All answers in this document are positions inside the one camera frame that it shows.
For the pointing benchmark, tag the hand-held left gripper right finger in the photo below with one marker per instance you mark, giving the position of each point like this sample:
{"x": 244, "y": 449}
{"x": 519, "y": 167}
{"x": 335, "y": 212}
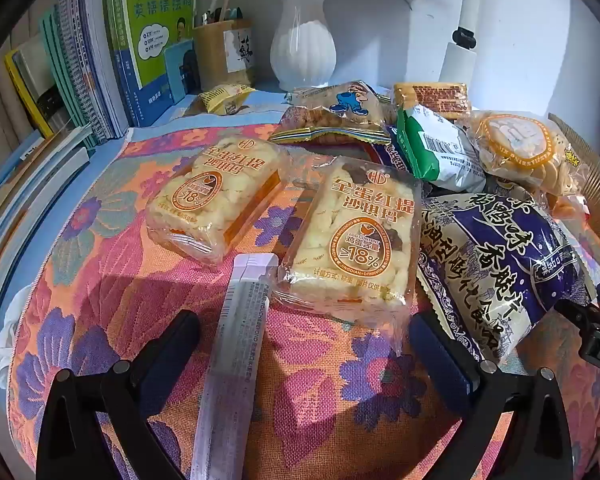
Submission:
{"x": 437, "y": 360}

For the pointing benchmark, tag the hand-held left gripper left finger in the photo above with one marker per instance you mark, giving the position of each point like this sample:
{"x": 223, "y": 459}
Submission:
{"x": 172, "y": 360}

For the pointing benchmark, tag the long pink white stick packet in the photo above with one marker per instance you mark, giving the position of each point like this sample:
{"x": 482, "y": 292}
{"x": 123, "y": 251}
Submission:
{"x": 235, "y": 350}

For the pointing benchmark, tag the cartoon print breadstick packet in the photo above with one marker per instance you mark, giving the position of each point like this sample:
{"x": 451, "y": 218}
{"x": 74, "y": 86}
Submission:
{"x": 340, "y": 107}

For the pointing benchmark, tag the navy white patterned snack bag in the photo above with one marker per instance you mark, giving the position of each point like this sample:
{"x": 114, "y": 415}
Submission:
{"x": 500, "y": 270}

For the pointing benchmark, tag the floral woven cloth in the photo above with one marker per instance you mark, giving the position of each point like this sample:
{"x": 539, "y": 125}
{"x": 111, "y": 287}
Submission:
{"x": 105, "y": 260}

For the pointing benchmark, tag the orange label egg cake packet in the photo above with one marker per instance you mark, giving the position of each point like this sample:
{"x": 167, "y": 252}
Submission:
{"x": 350, "y": 240}
{"x": 215, "y": 195}

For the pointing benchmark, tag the white crumpled sheet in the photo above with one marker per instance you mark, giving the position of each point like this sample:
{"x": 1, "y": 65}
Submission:
{"x": 7, "y": 340}

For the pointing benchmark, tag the round biscuit packet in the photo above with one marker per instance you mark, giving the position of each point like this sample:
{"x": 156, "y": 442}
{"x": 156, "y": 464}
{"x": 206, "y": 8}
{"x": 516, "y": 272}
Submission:
{"x": 520, "y": 150}

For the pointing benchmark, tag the green white snack packet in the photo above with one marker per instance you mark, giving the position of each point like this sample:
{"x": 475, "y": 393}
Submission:
{"x": 440, "y": 150}

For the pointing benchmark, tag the navy patterned snack packet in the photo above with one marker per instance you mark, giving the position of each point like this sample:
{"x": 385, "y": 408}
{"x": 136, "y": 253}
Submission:
{"x": 394, "y": 152}

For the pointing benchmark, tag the pile of blue white books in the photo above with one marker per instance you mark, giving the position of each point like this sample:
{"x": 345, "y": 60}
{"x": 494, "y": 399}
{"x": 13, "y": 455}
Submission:
{"x": 25, "y": 190}

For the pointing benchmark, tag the brown label cracker packet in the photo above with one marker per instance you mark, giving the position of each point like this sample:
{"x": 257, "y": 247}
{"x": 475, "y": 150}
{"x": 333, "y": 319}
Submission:
{"x": 437, "y": 97}

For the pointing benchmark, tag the yellow snack packet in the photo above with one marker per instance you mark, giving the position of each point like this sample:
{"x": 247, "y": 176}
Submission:
{"x": 225, "y": 99}

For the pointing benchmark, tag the white desk lamp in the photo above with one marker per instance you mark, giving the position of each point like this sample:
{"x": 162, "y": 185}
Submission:
{"x": 462, "y": 65}

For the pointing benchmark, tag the small blue booklet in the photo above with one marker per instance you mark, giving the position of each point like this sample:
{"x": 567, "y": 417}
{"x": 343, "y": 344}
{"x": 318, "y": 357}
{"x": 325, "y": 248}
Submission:
{"x": 180, "y": 72}

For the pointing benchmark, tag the bamboo pen holder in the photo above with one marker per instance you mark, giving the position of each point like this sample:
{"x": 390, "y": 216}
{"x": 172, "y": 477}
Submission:
{"x": 215, "y": 60}

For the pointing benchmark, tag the row of standing books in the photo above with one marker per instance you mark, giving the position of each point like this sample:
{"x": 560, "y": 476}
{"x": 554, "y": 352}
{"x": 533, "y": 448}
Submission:
{"x": 80, "y": 60}

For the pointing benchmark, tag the white ribbed vase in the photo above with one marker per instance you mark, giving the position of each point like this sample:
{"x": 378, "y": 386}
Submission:
{"x": 302, "y": 50}

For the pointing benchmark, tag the bunch of pens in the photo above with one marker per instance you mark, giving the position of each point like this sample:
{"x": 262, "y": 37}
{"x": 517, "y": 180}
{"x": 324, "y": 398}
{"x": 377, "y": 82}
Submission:
{"x": 207, "y": 16}

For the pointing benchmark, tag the wooden pencil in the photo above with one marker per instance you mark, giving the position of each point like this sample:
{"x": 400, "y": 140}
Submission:
{"x": 225, "y": 7}

